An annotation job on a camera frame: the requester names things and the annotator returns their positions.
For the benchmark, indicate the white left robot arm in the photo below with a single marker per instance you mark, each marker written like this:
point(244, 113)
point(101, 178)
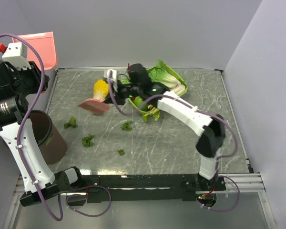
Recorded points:
point(16, 130)

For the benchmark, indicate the pink hand brush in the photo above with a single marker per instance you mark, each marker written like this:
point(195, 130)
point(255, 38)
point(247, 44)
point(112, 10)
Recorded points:
point(97, 107)

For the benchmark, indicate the green plastic basket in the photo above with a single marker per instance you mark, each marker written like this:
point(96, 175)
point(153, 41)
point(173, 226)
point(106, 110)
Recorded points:
point(167, 76)

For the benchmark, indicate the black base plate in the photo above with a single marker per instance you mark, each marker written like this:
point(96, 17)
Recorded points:
point(185, 187)

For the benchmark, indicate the aluminium rail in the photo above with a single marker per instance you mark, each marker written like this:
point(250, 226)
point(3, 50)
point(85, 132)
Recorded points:
point(247, 183)

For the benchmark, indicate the brown round bin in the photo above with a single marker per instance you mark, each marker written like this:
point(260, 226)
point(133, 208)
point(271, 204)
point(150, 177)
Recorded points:
point(51, 144)

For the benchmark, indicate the green paper scrap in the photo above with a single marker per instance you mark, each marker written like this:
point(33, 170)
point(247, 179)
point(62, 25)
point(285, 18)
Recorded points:
point(121, 152)
point(127, 126)
point(87, 141)
point(71, 123)

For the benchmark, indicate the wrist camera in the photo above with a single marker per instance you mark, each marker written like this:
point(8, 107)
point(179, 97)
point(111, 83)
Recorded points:
point(16, 54)
point(112, 75)

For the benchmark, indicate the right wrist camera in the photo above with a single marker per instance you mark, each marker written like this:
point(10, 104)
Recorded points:
point(112, 75)

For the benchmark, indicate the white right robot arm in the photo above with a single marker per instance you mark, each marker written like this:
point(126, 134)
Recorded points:
point(209, 128)

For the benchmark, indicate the green bok choy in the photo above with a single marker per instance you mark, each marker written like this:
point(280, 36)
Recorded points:
point(164, 74)

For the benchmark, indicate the pink dustpan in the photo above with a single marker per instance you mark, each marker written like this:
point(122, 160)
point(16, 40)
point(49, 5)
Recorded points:
point(44, 44)

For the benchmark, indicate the green round cabbage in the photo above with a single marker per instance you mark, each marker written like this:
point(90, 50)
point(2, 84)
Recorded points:
point(138, 103)

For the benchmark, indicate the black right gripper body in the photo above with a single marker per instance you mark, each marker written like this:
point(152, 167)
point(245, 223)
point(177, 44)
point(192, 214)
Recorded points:
point(124, 91)

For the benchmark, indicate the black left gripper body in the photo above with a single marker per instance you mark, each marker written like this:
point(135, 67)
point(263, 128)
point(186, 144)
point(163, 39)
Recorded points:
point(30, 81)

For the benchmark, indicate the green celery stalks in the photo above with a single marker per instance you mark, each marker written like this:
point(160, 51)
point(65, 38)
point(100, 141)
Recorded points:
point(154, 112)

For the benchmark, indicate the yellow napa cabbage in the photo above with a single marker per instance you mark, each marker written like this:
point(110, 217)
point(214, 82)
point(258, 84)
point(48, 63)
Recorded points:
point(100, 90)

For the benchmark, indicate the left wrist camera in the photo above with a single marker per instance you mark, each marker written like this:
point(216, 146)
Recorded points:
point(16, 54)

